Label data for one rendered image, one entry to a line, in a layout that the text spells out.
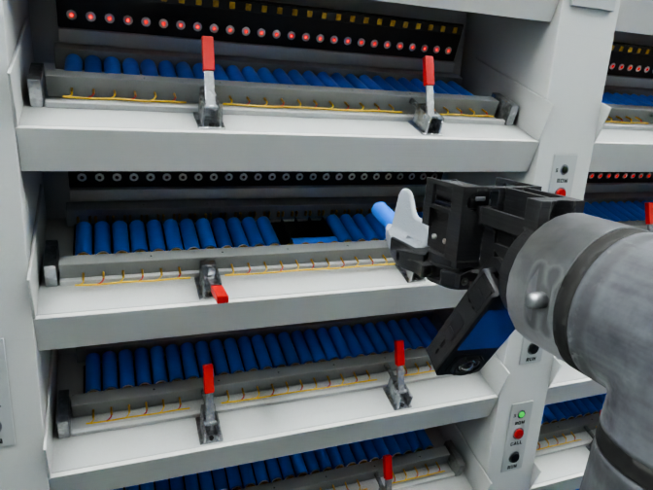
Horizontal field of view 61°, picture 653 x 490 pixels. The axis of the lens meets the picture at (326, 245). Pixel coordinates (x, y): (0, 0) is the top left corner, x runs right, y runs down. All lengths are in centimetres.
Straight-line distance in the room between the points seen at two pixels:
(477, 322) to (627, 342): 14
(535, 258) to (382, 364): 52
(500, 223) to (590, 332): 12
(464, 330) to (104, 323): 38
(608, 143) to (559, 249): 54
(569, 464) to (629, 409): 82
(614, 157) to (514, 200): 49
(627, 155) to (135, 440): 77
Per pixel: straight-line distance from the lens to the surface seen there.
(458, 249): 42
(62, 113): 62
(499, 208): 43
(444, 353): 46
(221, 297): 57
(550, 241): 35
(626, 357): 30
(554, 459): 112
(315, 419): 77
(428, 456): 98
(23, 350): 64
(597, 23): 83
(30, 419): 68
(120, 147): 59
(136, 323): 64
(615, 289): 31
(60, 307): 64
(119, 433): 75
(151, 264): 66
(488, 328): 43
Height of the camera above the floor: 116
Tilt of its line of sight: 16 degrees down
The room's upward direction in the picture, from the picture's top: 3 degrees clockwise
